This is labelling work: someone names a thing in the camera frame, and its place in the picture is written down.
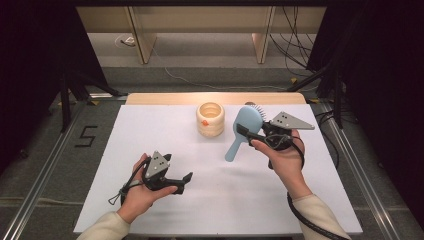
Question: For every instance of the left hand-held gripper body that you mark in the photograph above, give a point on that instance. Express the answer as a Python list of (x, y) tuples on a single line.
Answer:
[(156, 168)]

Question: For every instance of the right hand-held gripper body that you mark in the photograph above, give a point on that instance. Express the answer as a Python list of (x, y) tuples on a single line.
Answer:
[(290, 122)]

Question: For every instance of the light blue hairbrush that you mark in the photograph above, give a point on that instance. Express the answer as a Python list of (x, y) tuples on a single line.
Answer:
[(248, 118)]

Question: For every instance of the person's left hand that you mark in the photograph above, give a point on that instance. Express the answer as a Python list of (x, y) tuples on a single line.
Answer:
[(140, 198)]

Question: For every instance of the person's right hand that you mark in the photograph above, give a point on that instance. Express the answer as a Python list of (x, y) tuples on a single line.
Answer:
[(288, 166)]

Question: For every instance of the dark round table grommet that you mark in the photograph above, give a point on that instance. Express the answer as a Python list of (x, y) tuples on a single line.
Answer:
[(249, 103)]

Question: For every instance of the yellow tape piece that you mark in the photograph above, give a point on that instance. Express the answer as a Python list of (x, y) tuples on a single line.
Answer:
[(293, 80), (313, 100), (94, 102)]

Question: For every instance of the cream ribbed cup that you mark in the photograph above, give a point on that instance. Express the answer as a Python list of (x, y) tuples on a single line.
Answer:
[(210, 128)]

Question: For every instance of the white foam board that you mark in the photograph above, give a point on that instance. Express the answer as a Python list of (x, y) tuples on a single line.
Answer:
[(216, 200)]

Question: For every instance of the black metal stand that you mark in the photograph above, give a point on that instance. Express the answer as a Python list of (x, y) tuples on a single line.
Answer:
[(338, 100)]

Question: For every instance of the black curtain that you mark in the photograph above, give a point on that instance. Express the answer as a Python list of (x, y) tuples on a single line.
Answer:
[(383, 83), (26, 66)]

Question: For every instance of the black tripod stand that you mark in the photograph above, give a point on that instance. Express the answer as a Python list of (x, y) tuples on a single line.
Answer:
[(65, 106)]

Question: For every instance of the round floor socket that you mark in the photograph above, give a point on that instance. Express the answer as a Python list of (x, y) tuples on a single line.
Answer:
[(128, 40)]

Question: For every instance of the beige wooden desk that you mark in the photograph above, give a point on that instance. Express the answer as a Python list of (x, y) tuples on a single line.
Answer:
[(200, 20)]

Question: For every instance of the aluminium floor rail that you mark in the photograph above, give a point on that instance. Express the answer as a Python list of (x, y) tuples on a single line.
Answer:
[(366, 186), (33, 196)]

